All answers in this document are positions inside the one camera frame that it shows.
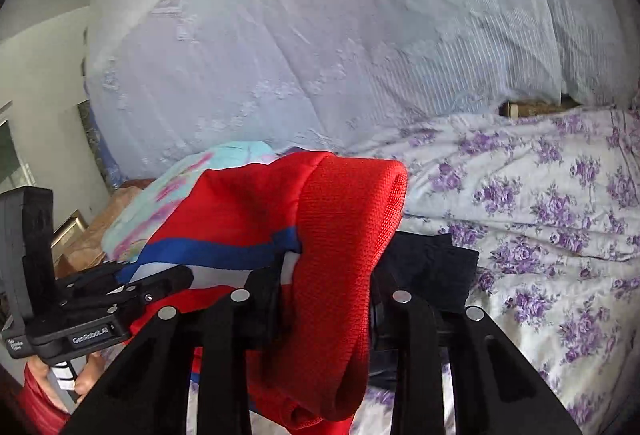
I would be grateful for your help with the lavender lace headboard cover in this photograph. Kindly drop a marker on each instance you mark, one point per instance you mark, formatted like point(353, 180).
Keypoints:
point(169, 78)

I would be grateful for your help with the red track pants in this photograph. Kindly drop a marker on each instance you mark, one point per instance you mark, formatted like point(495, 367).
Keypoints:
point(325, 222)

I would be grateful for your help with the purple floral bedsheet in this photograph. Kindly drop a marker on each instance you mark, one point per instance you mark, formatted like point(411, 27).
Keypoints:
point(551, 205)

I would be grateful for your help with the left hand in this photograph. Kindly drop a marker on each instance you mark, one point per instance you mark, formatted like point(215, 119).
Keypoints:
point(87, 378)

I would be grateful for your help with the black folded shorts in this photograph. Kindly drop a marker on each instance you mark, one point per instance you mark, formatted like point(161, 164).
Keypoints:
point(430, 267)

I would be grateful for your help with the colourful floral folded blanket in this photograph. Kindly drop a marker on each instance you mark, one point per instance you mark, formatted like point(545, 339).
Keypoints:
point(127, 236)

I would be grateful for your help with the blue patterned wall cloth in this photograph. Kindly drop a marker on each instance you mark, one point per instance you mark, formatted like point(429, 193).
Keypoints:
point(107, 167)

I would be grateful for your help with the orange brown pillow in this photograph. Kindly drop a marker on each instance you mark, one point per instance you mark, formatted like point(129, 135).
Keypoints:
point(86, 251)

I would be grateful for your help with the gold picture frame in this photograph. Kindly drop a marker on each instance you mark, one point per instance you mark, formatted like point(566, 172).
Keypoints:
point(70, 231)

